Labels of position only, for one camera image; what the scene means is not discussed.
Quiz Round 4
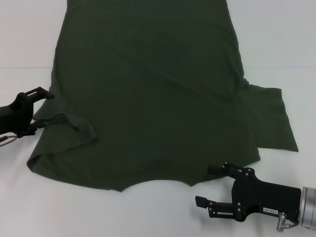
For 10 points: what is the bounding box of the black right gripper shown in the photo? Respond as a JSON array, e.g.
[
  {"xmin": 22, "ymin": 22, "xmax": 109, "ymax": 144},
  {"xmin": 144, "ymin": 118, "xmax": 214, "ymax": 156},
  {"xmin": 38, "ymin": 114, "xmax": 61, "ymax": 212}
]
[{"xmin": 195, "ymin": 161, "xmax": 302, "ymax": 223}]

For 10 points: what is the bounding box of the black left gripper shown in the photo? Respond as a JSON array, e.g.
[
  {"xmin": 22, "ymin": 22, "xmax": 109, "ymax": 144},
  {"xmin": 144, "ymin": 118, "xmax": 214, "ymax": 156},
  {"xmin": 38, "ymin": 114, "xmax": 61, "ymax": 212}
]
[{"xmin": 0, "ymin": 86, "xmax": 55, "ymax": 138}]

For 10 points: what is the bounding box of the dark green t-shirt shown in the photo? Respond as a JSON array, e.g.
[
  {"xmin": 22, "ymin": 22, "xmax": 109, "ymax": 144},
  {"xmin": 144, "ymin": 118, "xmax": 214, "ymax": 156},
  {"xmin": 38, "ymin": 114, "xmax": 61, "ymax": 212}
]
[{"xmin": 26, "ymin": 0, "xmax": 300, "ymax": 193}]

